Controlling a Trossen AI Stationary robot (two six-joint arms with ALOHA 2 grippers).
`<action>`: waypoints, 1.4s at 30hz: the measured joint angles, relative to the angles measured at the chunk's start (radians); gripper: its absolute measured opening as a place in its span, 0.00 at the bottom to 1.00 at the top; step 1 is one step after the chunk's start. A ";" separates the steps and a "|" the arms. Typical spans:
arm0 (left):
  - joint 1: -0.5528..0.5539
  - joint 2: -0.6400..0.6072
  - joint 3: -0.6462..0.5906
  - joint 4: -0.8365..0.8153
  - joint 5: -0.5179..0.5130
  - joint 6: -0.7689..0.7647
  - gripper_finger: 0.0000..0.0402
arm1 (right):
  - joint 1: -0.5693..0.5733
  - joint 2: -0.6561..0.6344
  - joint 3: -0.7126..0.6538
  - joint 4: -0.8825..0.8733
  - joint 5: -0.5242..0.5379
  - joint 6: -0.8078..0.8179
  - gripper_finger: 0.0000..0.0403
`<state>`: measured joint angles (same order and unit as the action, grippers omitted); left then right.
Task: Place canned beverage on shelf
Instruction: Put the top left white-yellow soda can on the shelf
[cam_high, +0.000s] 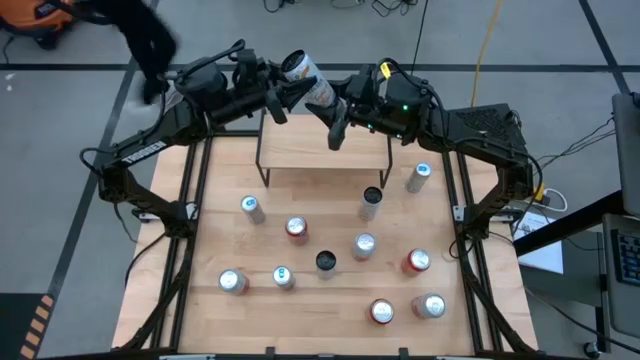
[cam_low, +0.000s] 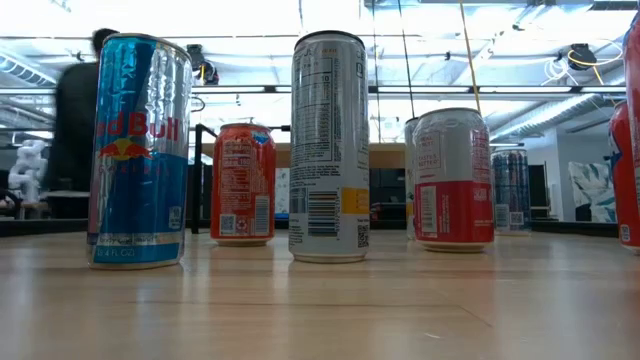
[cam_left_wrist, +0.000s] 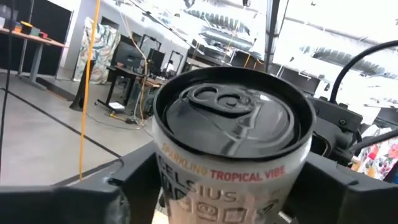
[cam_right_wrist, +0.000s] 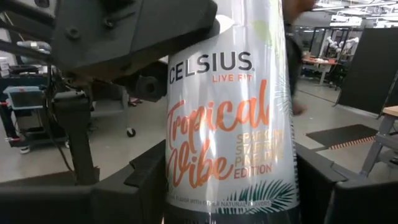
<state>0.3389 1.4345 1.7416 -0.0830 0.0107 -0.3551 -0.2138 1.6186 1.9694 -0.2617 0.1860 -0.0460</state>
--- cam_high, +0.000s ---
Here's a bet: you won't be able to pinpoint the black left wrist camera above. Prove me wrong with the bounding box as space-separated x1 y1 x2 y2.
233 47 269 81

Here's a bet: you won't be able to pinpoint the white red Spindrift can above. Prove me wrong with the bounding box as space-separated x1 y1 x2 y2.
351 232 378 263
411 292 447 320
217 268 250 296

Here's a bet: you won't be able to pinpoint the orange shop vacuum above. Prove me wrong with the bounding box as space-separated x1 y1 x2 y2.
0 0 76 50

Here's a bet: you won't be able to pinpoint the thin black cable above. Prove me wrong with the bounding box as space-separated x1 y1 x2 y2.
412 0 430 77

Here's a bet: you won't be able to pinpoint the yellow cable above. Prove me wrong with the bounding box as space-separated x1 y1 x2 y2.
471 0 504 95

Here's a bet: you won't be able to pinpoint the person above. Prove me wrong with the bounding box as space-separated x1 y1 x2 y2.
74 0 180 105

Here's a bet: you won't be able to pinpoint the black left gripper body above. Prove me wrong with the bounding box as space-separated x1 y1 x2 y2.
252 62 287 109

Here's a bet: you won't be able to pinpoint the black desk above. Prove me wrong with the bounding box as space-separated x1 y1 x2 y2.
513 189 640 360

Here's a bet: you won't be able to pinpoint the orange red soda can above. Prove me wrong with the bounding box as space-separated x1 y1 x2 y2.
284 215 310 246

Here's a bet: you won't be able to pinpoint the black floor cables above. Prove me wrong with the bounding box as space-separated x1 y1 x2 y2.
263 0 419 17

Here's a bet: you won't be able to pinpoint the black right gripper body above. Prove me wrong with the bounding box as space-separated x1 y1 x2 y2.
344 94 386 134

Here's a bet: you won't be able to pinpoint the wooden shelf black metal frame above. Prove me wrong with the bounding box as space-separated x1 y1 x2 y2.
254 107 394 190

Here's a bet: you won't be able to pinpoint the black aluminium rig frame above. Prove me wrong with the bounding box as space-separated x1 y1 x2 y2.
112 129 539 360

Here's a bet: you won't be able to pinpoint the black mat orange stripes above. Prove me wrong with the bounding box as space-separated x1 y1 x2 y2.
0 292 56 360

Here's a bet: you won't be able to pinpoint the white paper sheet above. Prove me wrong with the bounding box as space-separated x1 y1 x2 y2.
512 209 565 275

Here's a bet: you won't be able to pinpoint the white Celsius can black lid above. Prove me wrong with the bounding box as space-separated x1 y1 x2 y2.
357 185 384 223
315 249 338 280
279 48 347 110

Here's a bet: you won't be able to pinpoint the blue silver Red Bull can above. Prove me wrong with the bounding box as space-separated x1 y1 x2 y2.
272 265 296 292

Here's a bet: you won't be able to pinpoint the black perforated box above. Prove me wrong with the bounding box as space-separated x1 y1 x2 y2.
447 102 526 151

